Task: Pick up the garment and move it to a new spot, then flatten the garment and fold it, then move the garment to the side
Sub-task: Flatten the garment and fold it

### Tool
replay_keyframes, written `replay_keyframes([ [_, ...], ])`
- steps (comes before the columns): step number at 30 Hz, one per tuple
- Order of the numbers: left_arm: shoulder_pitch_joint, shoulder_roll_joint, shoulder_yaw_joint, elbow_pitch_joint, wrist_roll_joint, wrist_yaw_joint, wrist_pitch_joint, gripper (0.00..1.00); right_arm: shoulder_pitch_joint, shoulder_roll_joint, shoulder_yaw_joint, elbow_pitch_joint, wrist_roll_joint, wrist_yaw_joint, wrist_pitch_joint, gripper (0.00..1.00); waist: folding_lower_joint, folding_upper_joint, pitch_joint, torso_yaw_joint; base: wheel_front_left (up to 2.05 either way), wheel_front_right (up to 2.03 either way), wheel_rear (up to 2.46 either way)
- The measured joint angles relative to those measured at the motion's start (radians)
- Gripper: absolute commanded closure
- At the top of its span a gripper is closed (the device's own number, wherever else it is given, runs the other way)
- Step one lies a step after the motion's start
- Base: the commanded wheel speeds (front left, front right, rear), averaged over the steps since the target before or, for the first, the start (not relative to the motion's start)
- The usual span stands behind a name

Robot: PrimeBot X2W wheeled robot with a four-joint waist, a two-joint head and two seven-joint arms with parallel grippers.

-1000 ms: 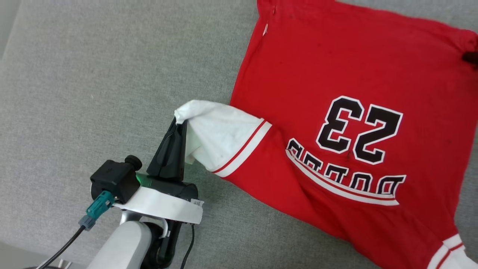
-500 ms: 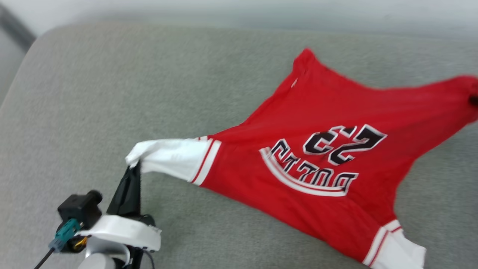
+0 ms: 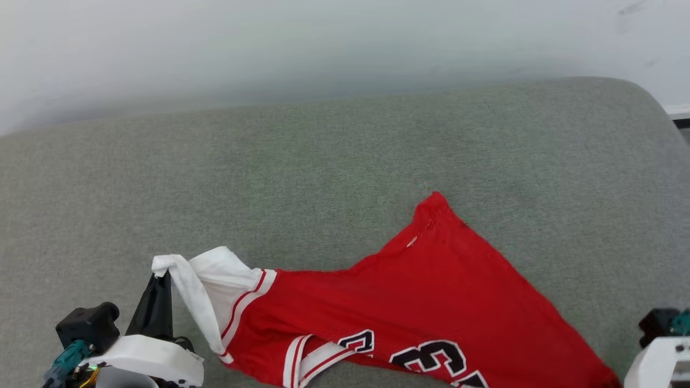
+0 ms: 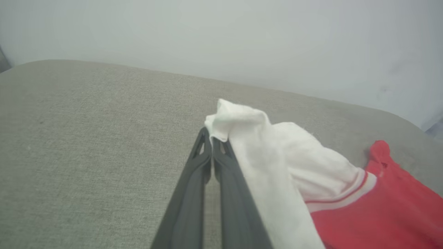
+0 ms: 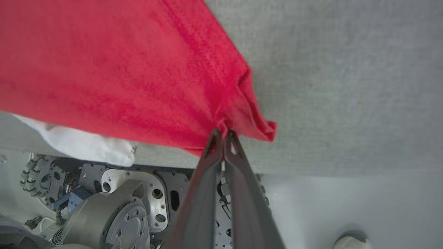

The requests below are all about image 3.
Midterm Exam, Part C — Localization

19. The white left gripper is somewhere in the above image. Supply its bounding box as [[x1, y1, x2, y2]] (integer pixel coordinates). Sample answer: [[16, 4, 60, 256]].
[[84, 269, 206, 388]]

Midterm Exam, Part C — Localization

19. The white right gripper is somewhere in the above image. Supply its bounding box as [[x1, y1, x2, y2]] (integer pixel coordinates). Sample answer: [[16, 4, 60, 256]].
[[624, 336, 690, 388]]

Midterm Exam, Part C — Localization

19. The red basketball jersey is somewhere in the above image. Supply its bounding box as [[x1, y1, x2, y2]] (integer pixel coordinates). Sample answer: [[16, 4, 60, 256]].
[[151, 191, 623, 388]]

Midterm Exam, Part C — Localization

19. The grey fabric sofa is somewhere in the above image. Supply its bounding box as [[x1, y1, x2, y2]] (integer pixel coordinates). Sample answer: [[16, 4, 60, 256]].
[[0, 77, 690, 388]]

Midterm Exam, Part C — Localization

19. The teal right camera cable connector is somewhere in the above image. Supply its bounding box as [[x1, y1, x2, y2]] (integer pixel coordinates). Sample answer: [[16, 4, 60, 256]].
[[670, 309, 690, 337]]

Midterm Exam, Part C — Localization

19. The teal camera cable connector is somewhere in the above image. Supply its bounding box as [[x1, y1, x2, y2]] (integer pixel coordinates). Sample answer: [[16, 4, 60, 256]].
[[670, 309, 690, 337], [43, 339, 93, 388]]

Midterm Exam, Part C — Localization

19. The teal left camera cable connector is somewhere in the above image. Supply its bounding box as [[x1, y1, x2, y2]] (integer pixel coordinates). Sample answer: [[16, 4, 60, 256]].
[[43, 339, 93, 388]]

